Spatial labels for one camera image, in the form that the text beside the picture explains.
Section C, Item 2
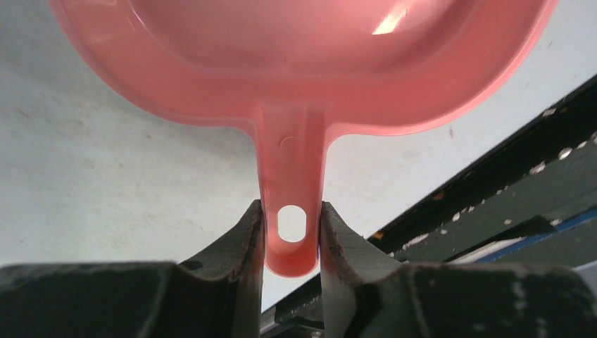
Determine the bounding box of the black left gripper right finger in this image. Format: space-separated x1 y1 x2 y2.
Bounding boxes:
320 202 596 337

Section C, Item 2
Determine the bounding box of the pink plastic dustpan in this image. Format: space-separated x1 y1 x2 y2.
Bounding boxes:
50 1 557 277

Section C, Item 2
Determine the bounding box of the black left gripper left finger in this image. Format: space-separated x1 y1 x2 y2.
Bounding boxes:
1 201 265 337

